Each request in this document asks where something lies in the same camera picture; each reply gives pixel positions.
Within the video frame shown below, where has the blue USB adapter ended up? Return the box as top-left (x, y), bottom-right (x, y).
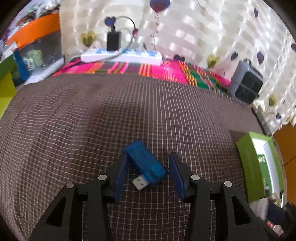
top-left (125, 140), bottom-right (168, 191)

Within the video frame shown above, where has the green and white cardboard box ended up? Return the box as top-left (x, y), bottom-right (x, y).
top-left (236, 132), bottom-right (285, 207)

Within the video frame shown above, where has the wooden cabinet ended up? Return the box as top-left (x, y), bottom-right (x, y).
top-left (273, 124), bottom-right (296, 204)

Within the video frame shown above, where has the brown checked tablecloth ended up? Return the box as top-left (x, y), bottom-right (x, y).
top-left (1, 74), bottom-right (261, 240)

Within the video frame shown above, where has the grey mini fan heater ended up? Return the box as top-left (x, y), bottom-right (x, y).
top-left (227, 59), bottom-right (263, 104)

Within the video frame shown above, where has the green yellow box stack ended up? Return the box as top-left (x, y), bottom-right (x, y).
top-left (1, 41), bottom-right (29, 117)

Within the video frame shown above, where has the colourful striped cloth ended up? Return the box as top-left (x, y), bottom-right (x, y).
top-left (53, 59), bottom-right (230, 92)

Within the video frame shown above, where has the white blue power strip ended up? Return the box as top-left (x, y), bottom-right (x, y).
top-left (80, 48), bottom-right (163, 66)

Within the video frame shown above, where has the orange lid storage bin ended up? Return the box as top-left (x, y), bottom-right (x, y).
top-left (6, 13), bottom-right (65, 84)

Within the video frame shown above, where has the heart patterned curtain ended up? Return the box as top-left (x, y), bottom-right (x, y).
top-left (59, 1), bottom-right (295, 132)

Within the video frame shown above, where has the black charger plug with cable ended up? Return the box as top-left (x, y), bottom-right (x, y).
top-left (104, 16), bottom-right (138, 60)

